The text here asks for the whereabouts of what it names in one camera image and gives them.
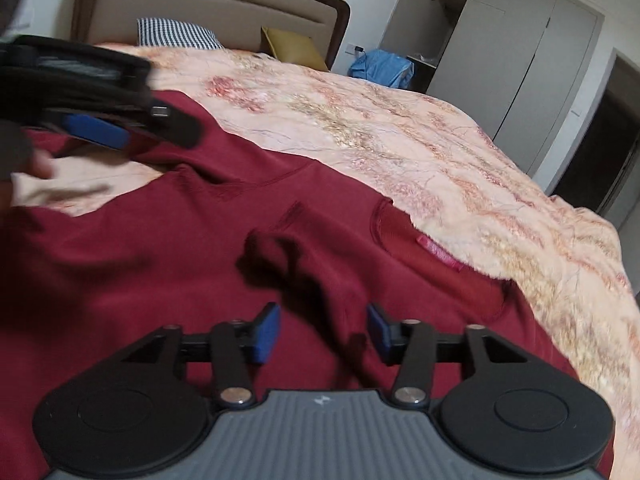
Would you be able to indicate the floral peach blanket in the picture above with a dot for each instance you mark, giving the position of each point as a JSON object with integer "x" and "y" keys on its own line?
{"x": 400, "y": 125}

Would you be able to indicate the grey wardrobe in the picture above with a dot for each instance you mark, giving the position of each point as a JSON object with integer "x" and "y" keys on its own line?
{"x": 515, "y": 45}

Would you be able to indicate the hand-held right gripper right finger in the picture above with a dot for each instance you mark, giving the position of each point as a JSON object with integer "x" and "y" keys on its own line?
{"x": 381, "y": 332}

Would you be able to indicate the beige brown bed headboard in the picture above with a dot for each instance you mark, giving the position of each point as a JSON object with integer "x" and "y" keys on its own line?
{"x": 215, "y": 5}

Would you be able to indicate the mustard yellow pillow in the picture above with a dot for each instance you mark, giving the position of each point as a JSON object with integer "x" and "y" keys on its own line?
{"x": 295, "y": 49}

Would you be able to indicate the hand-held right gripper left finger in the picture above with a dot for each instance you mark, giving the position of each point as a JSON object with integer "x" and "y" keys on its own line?
{"x": 265, "y": 332}

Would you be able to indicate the striped pillow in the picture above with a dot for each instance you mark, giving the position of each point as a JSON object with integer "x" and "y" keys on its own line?
{"x": 177, "y": 34}

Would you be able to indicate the white wall socket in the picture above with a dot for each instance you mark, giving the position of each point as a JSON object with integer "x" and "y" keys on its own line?
{"x": 356, "y": 50}

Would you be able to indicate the blue garment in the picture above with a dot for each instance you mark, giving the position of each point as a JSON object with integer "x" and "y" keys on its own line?
{"x": 382, "y": 67}

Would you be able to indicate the maroon knit shirt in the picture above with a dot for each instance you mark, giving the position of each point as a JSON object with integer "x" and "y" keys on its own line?
{"x": 150, "y": 270}

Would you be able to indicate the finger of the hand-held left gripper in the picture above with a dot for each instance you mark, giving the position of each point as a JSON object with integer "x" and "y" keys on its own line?
{"x": 175, "y": 120}
{"x": 95, "y": 132}

